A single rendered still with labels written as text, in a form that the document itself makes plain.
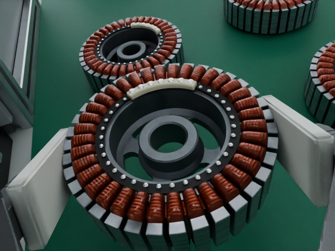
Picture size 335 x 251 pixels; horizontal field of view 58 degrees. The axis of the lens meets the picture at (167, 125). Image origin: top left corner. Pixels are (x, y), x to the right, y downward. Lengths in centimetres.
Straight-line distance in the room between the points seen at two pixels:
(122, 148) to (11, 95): 16
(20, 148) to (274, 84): 26
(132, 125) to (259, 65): 19
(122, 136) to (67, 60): 24
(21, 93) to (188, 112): 20
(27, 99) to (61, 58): 9
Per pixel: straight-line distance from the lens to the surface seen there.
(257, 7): 37
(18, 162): 32
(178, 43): 33
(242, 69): 34
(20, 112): 33
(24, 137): 34
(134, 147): 18
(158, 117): 17
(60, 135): 18
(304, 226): 24
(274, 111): 16
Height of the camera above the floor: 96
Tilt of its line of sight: 49 degrees down
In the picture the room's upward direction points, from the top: 12 degrees counter-clockwise
